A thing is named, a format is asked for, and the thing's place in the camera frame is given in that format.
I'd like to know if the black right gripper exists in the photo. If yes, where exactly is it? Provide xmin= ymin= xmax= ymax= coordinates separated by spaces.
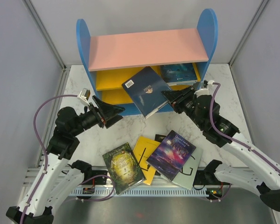
xmin=161 ymin=84 xmax=205 ymax=129

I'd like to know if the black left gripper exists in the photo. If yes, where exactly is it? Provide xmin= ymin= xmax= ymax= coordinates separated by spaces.
xmin=71 ymin=95 xmax=125 ymax=136

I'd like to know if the teal ocean cover book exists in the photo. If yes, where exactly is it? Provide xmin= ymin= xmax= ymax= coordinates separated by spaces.
xmin=160 ymin=63 xmax=201 ymax=83

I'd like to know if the dark navy book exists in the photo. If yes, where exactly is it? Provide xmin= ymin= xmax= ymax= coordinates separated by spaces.
xmin=122 ymin=66 xmax=171 ymax=119

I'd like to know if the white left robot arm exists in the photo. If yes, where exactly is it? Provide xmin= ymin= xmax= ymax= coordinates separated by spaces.
xmin=6 ymin=94 xmax=125 ymax=224

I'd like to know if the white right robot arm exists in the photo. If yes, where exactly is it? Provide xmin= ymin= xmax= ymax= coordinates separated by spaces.
xmin=162 ymin=87 xmax=280 ymax=212

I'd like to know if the light blue book with barcode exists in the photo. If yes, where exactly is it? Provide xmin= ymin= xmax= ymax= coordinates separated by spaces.
xmin=167 ymin=80 xmax=197 ymax=86

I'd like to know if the blue pink yellow bookshelf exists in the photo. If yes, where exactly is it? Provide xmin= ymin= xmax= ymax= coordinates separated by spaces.
xmin=76 ymin=8 xmax=218 ymax=116

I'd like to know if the black W.S. book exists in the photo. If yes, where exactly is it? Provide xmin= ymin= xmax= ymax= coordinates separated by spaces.
xmin=154 ymin=134 xmax=166 ymax=142

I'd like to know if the yellow book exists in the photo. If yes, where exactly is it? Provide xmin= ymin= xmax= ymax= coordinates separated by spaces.
xmin=133 ymin=136 xmax=160 ymax=185

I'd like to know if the green forest cover book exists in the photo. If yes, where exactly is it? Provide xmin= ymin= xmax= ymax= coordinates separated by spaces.
xmin=103 ymin=143 xmax=145 ymax=195

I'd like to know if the purple Robinson Crusoe book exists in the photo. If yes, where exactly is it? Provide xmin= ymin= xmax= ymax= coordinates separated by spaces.
xmin=147 ymin=130 xmax=196 ymax=181

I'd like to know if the grey book with letter G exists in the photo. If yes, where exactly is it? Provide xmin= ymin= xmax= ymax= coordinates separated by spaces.
xmin=171 ymin=147 xmax=203 ymax=190

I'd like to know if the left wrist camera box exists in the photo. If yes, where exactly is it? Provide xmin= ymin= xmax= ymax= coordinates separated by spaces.
xmin=77 ymin=88 xmax=91 ymax=106

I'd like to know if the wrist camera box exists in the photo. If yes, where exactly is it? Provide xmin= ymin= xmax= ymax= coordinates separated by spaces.
xmin=77 ymin=88 xmax=91 ymax=106
xmin=199 ymin=80 xmax=214 ymax=90

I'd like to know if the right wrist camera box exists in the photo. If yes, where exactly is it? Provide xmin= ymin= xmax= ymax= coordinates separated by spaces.
xmin=199 ymin=80 xmax=214 ymax=90

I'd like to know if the aluminium frame rail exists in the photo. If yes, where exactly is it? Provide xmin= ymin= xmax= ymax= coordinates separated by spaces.
xmin=23 ymin=166 xmax=248 ymax=187

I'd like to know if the white slotted cable duct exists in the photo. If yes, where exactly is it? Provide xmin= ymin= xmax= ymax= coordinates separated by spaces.
xmin=69 ymin=187 xmax=209 ymax=197

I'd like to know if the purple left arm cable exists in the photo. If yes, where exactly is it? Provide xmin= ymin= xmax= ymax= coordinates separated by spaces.
xmin=20 ymin=94 xmax=81 ymax=217

